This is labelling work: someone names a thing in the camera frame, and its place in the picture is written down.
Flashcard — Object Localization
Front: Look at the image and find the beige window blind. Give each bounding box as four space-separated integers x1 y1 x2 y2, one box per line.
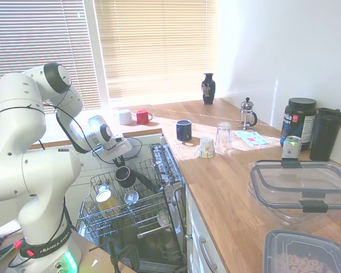
93 0 218 101

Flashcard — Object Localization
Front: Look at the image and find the clear plastic container with lid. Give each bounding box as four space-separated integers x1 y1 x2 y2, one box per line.
247 159 341 226

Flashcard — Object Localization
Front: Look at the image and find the tall clear drinking glass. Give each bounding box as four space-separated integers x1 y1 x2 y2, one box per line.
215 122 234 155

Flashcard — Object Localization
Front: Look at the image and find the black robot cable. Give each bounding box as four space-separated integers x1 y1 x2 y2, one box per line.
38 98 144 166

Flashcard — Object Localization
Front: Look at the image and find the yellow mug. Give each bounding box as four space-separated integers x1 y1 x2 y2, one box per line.
95 189 120 213

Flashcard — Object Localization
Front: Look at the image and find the paper leaflet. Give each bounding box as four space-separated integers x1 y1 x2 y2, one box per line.
233 130 269 147

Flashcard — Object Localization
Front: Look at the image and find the black camera tripod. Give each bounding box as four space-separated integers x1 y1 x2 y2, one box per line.
89 237 140 273

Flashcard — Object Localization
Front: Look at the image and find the wire dishwasher rack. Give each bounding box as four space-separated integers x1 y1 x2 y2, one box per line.
77 159 174 242

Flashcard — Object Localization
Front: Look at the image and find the black vase with gold pattern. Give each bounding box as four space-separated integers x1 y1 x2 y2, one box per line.
201 73 217 106

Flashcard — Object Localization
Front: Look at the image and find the black protein powder tub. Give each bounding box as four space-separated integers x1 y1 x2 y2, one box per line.
280 98 318 148

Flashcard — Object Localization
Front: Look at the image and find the white bowl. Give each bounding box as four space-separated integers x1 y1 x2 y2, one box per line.
156 210 173 228

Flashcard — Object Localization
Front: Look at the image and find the small white patterned cup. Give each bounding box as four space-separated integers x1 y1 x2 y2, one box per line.
194 136 216 159

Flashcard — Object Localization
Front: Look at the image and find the dark plastic container with cereal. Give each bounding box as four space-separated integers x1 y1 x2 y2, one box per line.
263 229 341 273

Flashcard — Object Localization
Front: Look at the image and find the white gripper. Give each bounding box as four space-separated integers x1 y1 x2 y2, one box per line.
98 136 133 169

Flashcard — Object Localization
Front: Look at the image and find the black shaker bottle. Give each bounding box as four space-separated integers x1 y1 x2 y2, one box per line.
309 107 341 162

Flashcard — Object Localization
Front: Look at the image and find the grey window blind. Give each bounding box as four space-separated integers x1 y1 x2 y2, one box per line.
0 0 103 112

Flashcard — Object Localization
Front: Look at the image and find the navy mug with white print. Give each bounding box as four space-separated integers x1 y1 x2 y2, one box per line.
114 166 138 188

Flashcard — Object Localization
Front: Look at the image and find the dishwasher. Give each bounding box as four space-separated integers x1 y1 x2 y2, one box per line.
77 136 194 273

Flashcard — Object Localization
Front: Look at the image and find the metal drawer handle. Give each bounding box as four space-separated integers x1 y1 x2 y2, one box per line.
198 237 218 271

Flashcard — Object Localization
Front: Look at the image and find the glass French press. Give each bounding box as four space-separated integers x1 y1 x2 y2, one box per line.
239 97 258 129

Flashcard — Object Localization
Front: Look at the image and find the white and green drink can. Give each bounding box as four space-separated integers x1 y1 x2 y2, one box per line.
281 135 302 160

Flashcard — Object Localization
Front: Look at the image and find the white cabinet with drawer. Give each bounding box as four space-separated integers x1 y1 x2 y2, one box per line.
184 184 228 273

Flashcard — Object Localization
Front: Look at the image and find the plain navy blue mug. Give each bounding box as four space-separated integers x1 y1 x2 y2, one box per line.
176 119 193 142

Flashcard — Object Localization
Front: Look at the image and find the red mug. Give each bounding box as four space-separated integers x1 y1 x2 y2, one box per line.
135 110 153 125

